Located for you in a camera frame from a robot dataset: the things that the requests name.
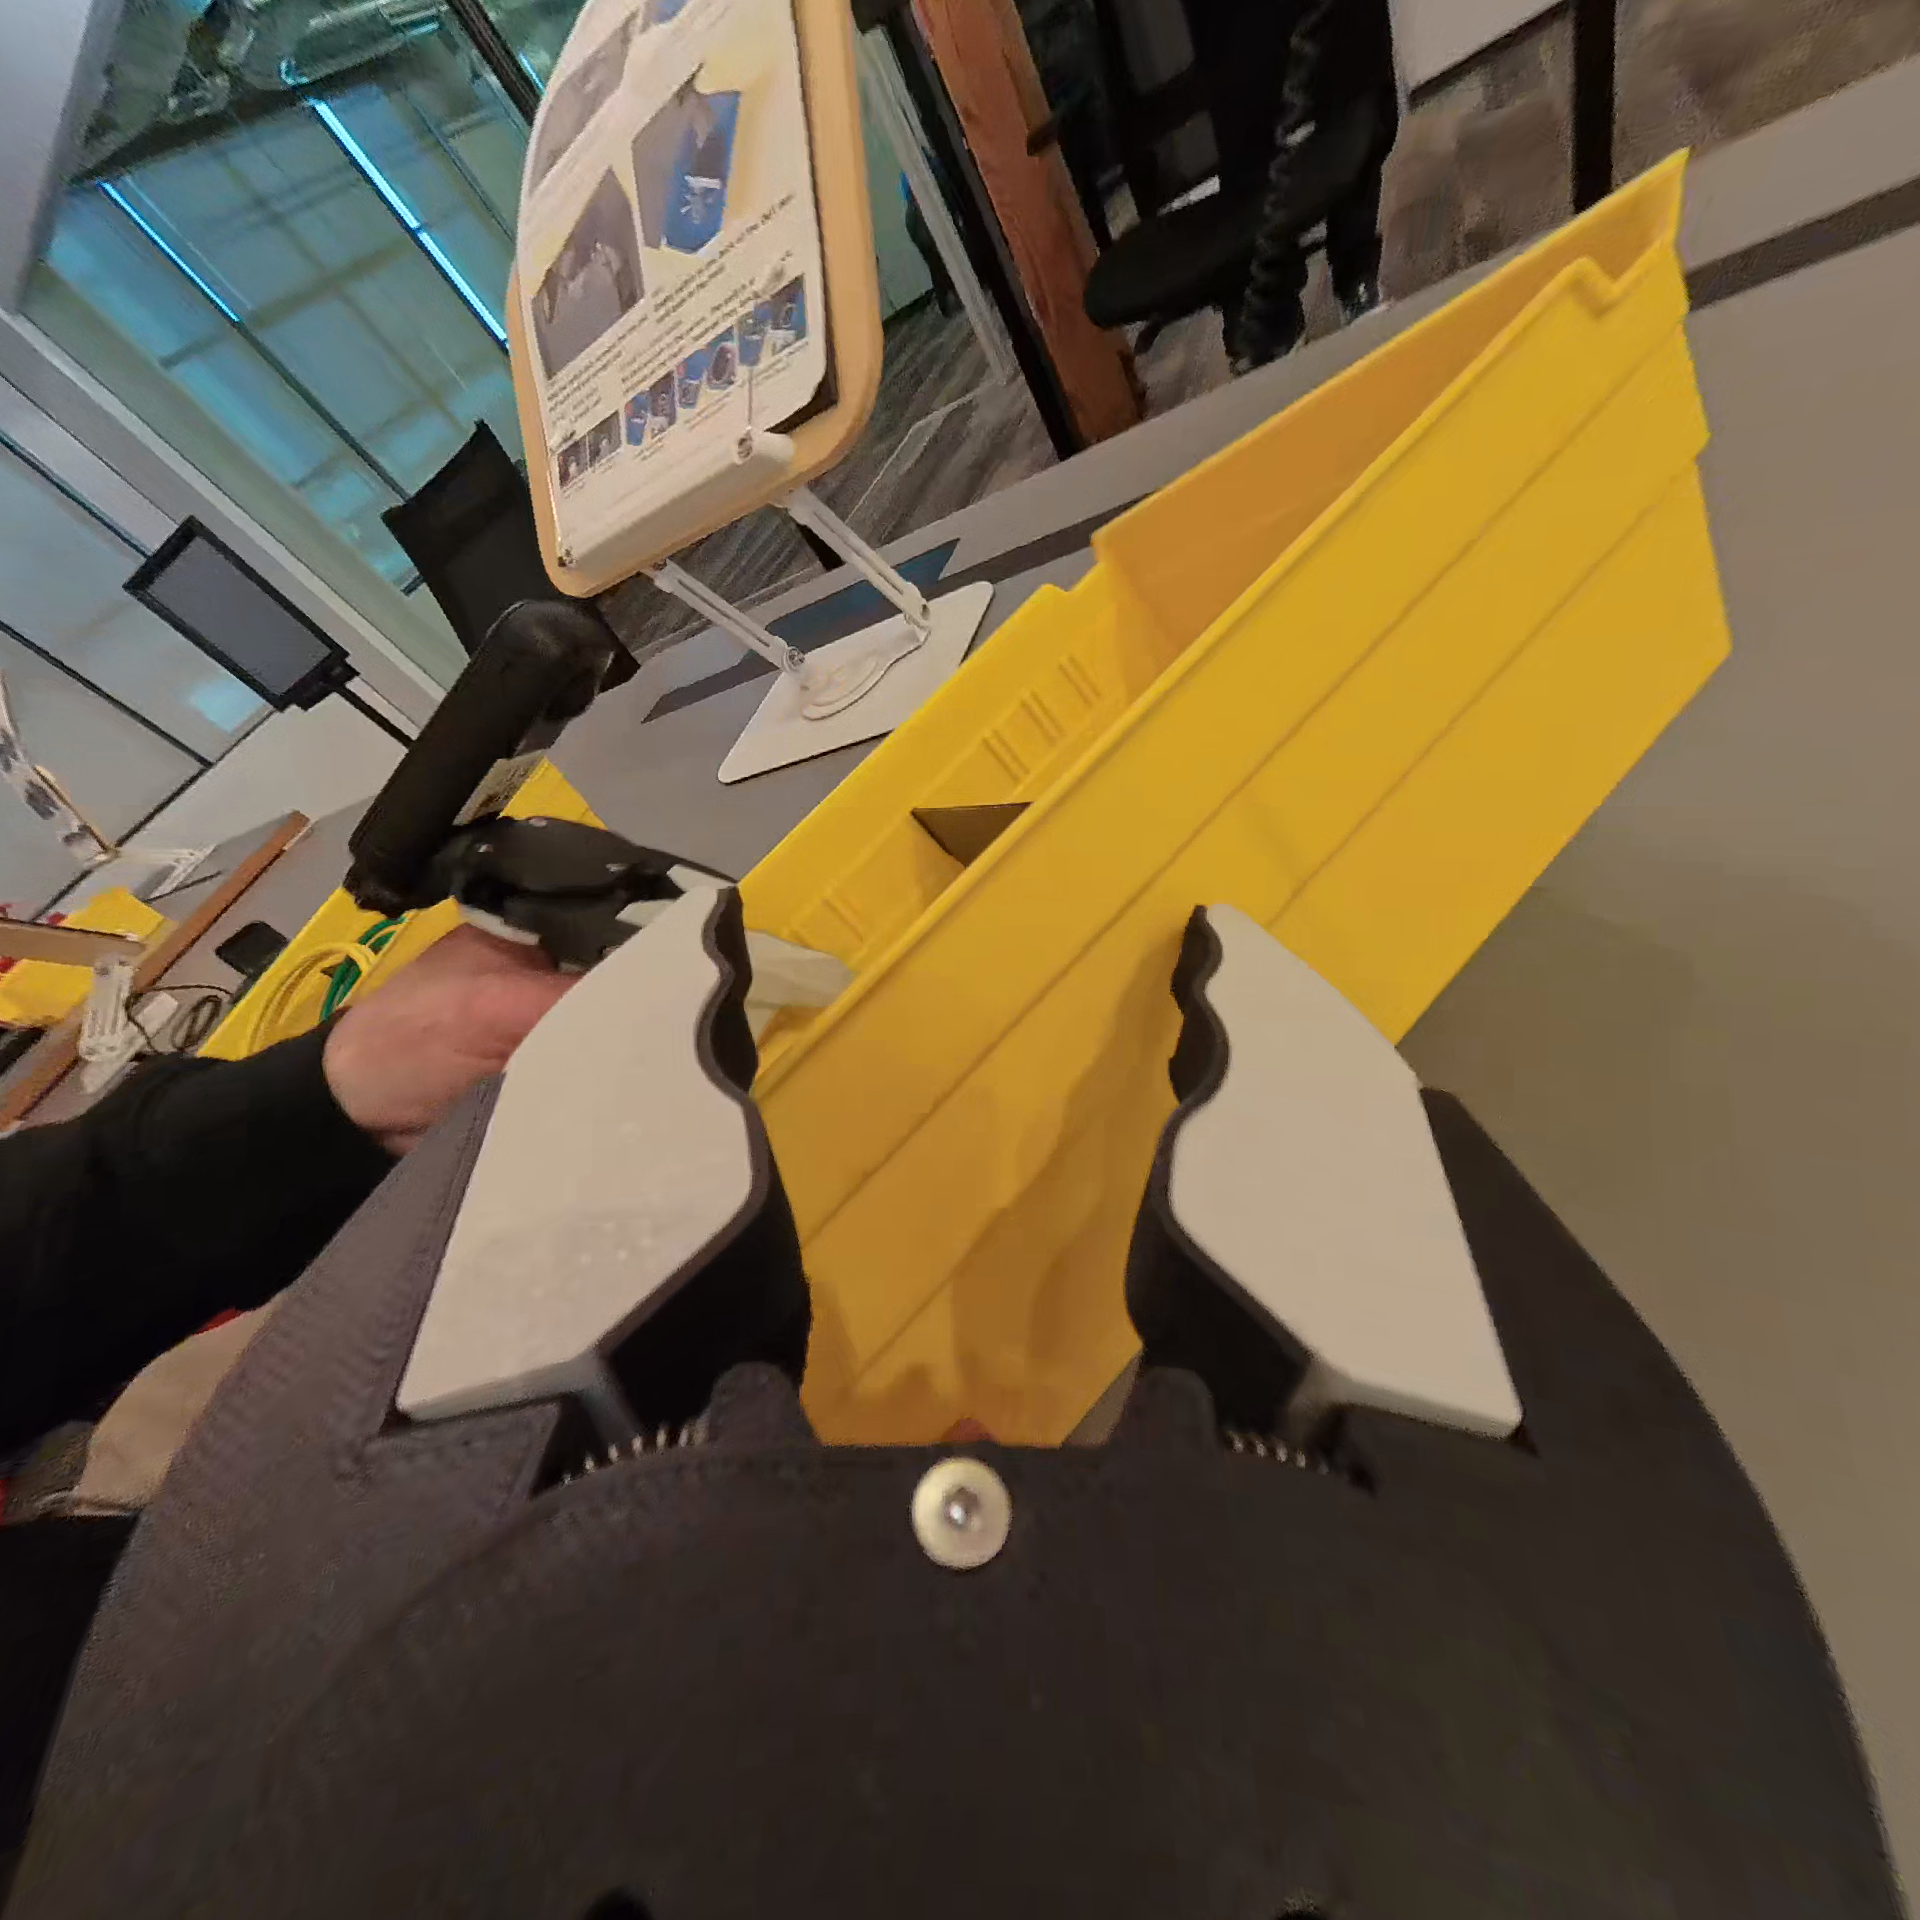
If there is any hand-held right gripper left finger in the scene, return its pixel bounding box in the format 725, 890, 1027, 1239
392, 885, 777, 1445

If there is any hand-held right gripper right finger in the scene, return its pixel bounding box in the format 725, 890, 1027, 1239
1131, 903, 1527, 1438

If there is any person's left forearm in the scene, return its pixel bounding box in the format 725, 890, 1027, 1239
0, 1031, 403, 1453

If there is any person's left hand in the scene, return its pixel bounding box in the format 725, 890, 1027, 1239
322, 933, 583, 1157

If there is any black mesh chair back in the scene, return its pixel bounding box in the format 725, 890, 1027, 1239
381, 421, 543, 606

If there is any black flat monitor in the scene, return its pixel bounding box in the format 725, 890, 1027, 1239
122, 515, 358, 714

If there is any wooden document stand white base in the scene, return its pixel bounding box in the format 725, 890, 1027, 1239
504, 0, 995, 786

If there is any long wooden board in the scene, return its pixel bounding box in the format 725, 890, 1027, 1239
0, 808, 312, 1128

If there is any beige cloth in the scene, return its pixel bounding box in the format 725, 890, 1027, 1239
70, 1303, 289, 1520

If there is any large yellow plastic bin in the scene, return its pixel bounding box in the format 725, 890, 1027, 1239
742, 145, 1737, 1451

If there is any printed instruction sheet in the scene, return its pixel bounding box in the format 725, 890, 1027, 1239
517, 0, 837, 566

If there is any black office chair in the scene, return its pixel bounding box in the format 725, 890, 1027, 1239
1082, 176, 1330, 357

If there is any green cable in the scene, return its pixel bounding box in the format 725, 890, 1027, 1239
303, 911, 416, 1027

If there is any yellow cable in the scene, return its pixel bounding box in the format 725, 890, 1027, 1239
250, 933, 365, 1056

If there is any yellow bin with cables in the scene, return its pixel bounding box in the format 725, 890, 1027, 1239
193, 758, 606, 1065

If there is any brown wooden post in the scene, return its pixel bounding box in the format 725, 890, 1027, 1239
909, 0, 1152, 462

